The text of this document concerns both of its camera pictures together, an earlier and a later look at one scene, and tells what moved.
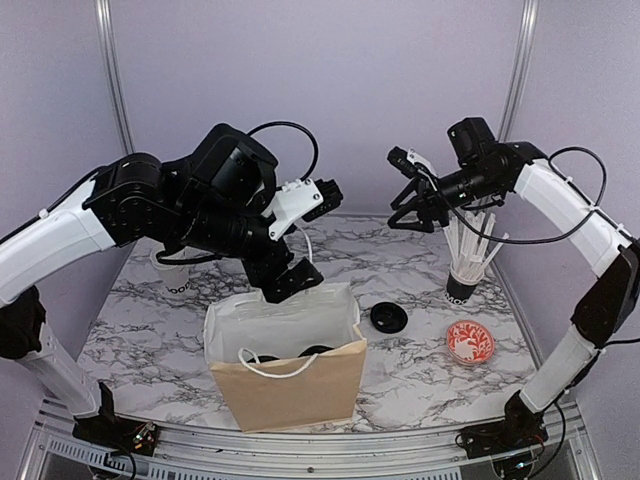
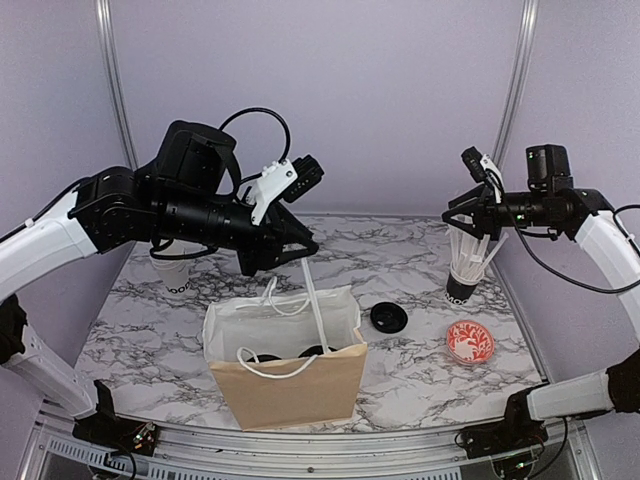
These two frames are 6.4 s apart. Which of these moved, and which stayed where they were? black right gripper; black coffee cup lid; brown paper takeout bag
Moved: black right gripper
Stayed: brown paper takeout bag; black coffee cup lid
